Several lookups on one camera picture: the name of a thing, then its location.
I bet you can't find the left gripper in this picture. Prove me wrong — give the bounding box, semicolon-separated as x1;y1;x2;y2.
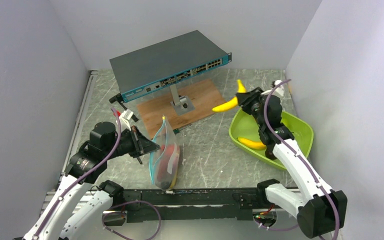
104;125;161;159

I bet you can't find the yellow banana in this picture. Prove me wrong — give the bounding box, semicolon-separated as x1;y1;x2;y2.
237;137;267;150
212;79;247;113

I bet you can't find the red apple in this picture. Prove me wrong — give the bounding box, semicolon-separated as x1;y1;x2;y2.
161;143;180;159

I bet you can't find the clear zip top bag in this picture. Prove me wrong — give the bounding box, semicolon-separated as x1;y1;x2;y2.
148;116;181;191

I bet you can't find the purple sweet potato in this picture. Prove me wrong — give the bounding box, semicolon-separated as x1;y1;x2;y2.
156;157;172;183

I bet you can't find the orange yellow mango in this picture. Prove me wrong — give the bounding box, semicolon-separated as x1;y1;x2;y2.
165;173;177;191

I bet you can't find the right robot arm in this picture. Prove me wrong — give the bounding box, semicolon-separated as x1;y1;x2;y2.
235;87;348;239

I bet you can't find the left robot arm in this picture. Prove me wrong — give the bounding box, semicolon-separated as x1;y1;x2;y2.
21;121;161;240

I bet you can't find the green plastic tray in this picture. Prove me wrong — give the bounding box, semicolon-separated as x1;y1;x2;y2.
228;109;314;171

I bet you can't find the wooden board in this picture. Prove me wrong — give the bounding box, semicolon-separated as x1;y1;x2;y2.
136;79;226;137

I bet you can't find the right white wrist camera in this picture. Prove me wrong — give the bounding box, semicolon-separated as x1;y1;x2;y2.
271;79;286;99

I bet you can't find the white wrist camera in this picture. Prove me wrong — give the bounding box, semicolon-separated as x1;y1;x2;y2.
271;79;286;99
111;107;133;133

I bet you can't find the green handled screwdriver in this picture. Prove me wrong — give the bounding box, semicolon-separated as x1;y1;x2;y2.
173;123;192;134

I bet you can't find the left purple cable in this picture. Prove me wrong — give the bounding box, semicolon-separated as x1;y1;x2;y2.
29;106;123;240

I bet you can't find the purple cable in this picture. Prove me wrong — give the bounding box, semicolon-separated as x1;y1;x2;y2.
29;106;123;240
251;78;342;240

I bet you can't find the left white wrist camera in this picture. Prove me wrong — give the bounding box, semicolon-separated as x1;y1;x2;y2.
111;107;133;133

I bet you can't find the grey metal stand bracket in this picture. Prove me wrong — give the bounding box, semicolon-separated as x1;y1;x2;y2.
169;84;195;116

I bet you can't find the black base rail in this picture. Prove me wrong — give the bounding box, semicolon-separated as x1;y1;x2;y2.
103;187;279;226

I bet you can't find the grey teal network switch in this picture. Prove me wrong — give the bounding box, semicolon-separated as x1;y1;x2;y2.
109;30;232;103

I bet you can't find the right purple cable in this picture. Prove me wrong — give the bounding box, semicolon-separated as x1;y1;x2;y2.
251;78;342;240

